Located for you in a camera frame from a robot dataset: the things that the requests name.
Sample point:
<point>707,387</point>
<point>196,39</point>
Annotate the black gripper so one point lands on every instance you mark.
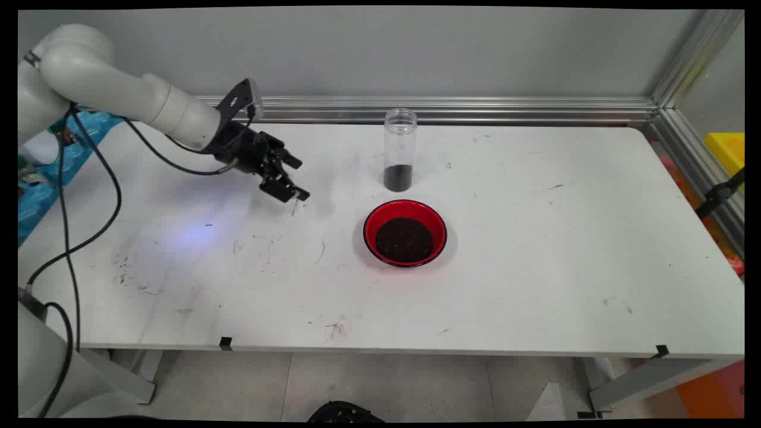
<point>244,148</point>

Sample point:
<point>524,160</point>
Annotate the clear plastic jar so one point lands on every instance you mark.
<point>400,142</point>

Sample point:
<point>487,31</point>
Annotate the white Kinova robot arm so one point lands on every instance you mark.
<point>89,71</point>

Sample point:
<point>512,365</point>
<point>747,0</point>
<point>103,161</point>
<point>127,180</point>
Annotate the red bowl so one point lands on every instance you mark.
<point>371,223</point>

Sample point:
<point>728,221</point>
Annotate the black grains in bowl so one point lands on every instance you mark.
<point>404,239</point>

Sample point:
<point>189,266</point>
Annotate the black tape marker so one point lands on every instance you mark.
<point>662,351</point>
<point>225,343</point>

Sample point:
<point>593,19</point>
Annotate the blue patterned bag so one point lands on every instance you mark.
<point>77,154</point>

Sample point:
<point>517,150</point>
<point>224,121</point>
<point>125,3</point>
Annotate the white plastic bottle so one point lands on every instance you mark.
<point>41,147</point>

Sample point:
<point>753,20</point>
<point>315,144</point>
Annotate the black object on floor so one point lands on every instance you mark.
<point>345,412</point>

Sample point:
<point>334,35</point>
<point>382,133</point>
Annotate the grey table leg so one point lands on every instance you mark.
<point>128,380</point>
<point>648,377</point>

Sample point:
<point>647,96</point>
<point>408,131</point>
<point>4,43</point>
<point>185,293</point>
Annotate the yellow box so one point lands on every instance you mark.
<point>726,148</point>

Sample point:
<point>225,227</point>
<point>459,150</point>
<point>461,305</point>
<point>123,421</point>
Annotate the orange box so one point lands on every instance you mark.
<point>713,392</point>

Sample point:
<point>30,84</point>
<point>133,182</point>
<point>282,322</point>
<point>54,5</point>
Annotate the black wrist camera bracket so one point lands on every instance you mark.
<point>238,98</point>

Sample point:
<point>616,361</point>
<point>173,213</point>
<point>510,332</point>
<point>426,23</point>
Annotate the aluminium frame rail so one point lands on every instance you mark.
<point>475,110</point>
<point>695,160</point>

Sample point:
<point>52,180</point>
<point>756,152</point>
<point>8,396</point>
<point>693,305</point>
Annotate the aluminium frame post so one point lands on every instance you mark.
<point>695,53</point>

